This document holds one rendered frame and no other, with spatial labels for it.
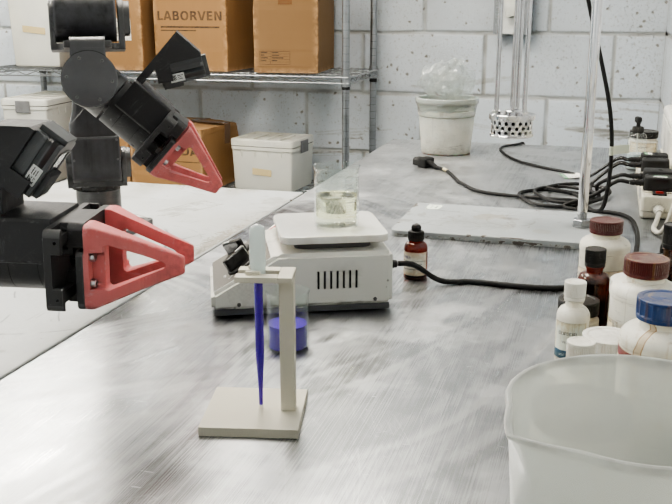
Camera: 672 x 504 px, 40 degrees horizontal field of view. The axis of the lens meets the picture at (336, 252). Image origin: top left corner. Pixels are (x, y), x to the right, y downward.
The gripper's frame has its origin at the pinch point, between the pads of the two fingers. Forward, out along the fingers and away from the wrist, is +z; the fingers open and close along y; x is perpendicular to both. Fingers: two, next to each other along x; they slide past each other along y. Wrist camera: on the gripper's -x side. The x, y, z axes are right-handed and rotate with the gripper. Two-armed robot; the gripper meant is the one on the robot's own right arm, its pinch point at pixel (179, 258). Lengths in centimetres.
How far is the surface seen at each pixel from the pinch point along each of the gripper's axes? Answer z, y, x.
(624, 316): 38.2, 10.0, 6.7
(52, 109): -109, 269, 22
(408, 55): 23, 278, 0
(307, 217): 7.2, 35.3, 4.6
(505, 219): 35, 69, 12
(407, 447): 18.8, -5.0, 13.1
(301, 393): 9.7, 2.8, 12.5
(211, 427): 3.2, -4.1, 12.6
